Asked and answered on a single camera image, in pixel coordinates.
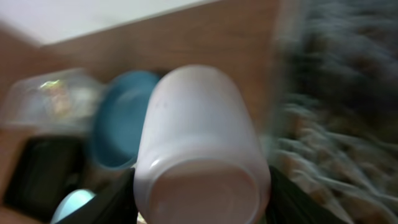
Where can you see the clear plastic bin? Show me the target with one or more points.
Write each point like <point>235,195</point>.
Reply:
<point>26,106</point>

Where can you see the light blue bowl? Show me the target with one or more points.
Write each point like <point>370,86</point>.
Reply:
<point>71,203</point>

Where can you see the black plastic bin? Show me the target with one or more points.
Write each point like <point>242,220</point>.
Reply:
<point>49,168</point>

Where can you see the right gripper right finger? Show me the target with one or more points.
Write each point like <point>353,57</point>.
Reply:
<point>288,204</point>

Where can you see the white cup pink inside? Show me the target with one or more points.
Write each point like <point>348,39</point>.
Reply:
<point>200,159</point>

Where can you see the dark blue plate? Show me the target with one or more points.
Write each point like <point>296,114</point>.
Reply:
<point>117,127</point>

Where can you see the grey dishwasher rack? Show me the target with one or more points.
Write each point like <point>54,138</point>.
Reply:
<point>333,127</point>

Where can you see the green orange snack wrapper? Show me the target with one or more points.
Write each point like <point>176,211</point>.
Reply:
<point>58,98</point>

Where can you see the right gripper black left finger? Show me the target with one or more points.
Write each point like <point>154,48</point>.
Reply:
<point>113,205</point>

